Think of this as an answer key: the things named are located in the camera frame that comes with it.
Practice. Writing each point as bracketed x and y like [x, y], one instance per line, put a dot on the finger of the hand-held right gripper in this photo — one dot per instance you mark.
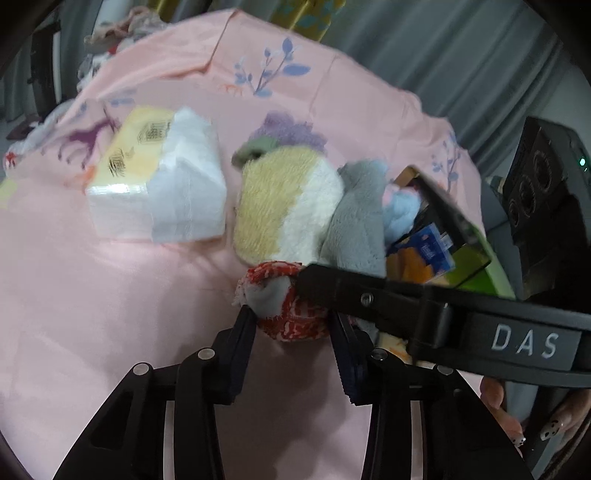
[364, 300]

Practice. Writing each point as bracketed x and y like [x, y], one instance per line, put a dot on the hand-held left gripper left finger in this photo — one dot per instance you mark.
[242, 355]

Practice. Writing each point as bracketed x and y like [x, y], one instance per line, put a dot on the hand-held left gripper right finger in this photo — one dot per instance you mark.
[346, 364]

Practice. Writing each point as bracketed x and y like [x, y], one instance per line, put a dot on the red white patterned sock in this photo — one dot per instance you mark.
[295, 323]

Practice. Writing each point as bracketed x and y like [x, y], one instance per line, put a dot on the grey fluffy cloth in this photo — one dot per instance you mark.
[355, 217]

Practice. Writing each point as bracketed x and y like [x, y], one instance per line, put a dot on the blue elephant plush toy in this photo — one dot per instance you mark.
[401, 217]

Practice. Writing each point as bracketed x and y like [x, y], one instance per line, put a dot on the yellow white fluffy cloth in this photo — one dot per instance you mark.
[272, 203]

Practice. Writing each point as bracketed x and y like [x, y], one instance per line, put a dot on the purple mesh bath pouf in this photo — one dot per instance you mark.
[286, 127]

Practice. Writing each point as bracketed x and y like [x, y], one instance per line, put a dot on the person's right hand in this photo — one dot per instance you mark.
[491, 392]

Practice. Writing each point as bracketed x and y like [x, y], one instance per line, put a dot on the blue orange carton box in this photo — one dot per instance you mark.
[425, 249]

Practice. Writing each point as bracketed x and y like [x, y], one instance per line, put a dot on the pink printed bedsheet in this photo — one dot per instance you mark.
[138, 286]

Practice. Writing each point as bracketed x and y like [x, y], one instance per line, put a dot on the yellow white tissue pack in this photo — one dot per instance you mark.
[138, 152]

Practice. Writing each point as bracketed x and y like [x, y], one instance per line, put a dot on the gold patterned curtain trim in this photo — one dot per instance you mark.
[300, 18]

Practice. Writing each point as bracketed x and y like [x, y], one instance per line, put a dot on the pile of clothes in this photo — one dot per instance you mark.
[120, 32]

